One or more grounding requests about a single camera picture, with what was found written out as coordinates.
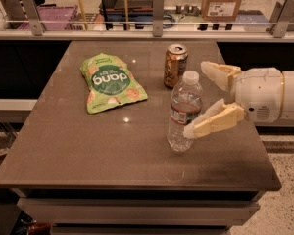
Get grey table base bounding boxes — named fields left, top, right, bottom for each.
left=18, top=197, right=259, bottom=230

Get clear plastic water bottle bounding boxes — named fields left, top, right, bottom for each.
left=167, top=70, right=203, bottom=153

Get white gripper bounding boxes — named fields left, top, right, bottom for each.
left=183, top=61, right=282, bottom=139

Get metal railing post left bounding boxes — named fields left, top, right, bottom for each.
left=22, top=0, right=45, bottom=36

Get purple plastic crate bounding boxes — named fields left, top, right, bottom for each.
left=18, top=5, right=79, bottom=31

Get metal railing post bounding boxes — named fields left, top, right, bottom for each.
left=22, top=0, right=45, bottom=36
left=153, top=0, right=164, bottom=37
left=271, top=0, right=294, bottom=38

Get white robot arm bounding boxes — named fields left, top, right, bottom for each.
left=183, top=62, right=294, bottom=139

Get metal railing post centre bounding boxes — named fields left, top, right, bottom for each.
left=153, top=0, right=164, bottom=37

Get metal railing post right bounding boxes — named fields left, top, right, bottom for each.
left=271, top=0, right=294, bottom=38

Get green dang chip bag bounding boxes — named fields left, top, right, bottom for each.
left=80, top=53, right=148, bottom=114

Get orange soda can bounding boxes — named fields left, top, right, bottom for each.
left=164, top=43, right=188, bottom=88

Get cardboard box with label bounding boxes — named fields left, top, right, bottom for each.
left=201, top=0, right=242, bottom=21

